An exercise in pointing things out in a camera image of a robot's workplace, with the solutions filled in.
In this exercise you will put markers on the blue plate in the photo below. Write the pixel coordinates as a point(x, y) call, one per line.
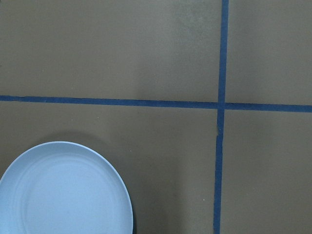
point(63, 188)

